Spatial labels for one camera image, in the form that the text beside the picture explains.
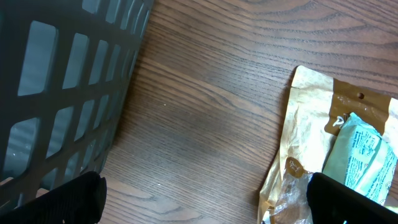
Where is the beige brown paper pouch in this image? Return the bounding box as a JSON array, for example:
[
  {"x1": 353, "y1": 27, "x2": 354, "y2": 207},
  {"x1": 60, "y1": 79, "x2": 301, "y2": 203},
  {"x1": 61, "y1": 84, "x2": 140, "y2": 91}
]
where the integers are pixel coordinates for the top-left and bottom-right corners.
[{"x1": 257, "y1": 66, "x2": 397, "y2": 223}]

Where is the teal white snack packet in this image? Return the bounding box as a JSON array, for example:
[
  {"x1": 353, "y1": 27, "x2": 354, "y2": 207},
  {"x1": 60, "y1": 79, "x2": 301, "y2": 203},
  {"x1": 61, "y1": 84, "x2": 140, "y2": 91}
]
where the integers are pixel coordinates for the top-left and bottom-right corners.
[{"x1": 322, "y1": 113, "x2": 397, "y2": 205}]

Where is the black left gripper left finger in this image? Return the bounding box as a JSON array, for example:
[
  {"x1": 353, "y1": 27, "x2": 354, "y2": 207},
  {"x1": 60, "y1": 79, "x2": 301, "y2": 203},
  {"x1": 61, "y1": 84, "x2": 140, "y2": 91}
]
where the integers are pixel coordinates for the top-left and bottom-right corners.
[{"x1": 1, "y1": 171, "x2": 106, "y2": 224}]

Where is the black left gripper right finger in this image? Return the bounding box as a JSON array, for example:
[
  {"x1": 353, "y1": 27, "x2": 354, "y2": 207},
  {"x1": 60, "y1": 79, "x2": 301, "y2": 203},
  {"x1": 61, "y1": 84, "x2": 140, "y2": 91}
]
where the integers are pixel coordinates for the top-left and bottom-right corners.
[{"x1": 307, "y1": 172, "x2": 397, "y2": 224}]

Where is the grey plastic mesh basket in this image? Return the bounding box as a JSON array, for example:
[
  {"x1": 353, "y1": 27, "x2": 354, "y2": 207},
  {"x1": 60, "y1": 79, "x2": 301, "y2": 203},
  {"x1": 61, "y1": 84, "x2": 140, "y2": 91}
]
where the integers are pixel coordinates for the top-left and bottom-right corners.
[{"x1": 1, "y1": 0, "x2": 154, "y2": 213}]

